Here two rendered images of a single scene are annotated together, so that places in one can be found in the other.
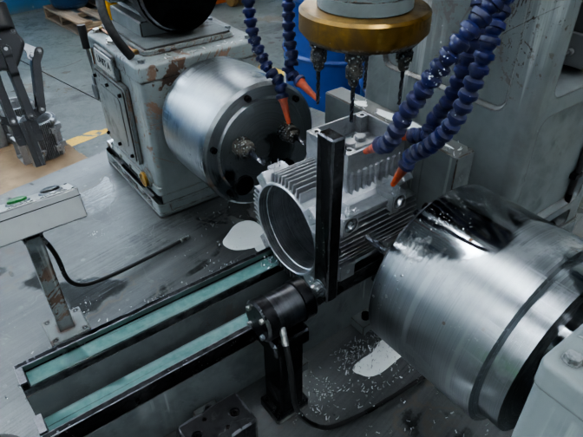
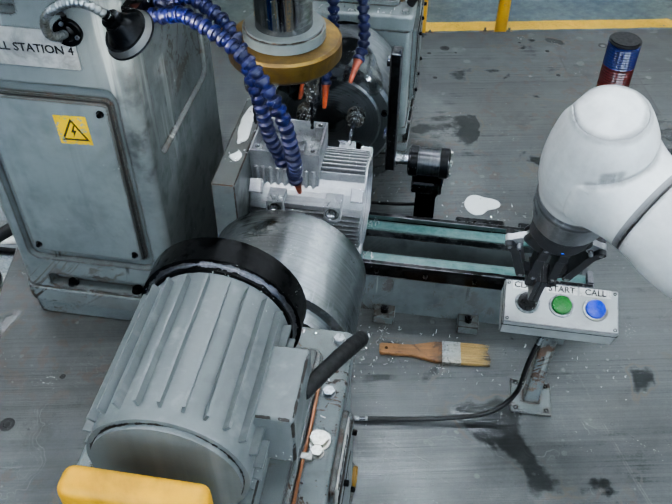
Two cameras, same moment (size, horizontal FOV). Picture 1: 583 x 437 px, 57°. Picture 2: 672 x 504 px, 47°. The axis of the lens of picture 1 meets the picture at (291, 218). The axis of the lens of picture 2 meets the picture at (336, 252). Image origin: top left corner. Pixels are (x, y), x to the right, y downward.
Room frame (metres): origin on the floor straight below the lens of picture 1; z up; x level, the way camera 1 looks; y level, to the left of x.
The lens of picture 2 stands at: (1.48, 0.74, 1.94)
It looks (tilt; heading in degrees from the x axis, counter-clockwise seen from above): 44 degrees down; 225
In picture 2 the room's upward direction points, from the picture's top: straight up
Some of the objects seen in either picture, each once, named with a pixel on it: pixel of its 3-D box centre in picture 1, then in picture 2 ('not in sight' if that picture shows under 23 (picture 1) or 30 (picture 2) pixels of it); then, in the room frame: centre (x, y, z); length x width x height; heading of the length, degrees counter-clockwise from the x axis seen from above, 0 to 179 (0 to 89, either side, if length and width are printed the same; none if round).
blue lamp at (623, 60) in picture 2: not in sight; (621, 53); (0.17, 0.19, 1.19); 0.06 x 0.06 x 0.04
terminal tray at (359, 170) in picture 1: (354, 151); (290, 152); (0.75, -0.10, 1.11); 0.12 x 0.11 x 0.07; 126
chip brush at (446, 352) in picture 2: not in sight; (434, 352); (0.71, 0.23, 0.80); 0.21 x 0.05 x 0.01; 130
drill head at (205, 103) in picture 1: (224, 120); (271, 332); (1.01, 0.14, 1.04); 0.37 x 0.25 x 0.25; 36
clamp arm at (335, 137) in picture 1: (326, 224); (394, 111); (0.54, -0.05, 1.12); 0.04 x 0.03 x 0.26; 126
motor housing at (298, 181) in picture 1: (333, 208); (313, 195); (0.73, -0.07, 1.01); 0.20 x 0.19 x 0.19; 126
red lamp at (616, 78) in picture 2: not in sight; (615, 74); (0.17, 0.19, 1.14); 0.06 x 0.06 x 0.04
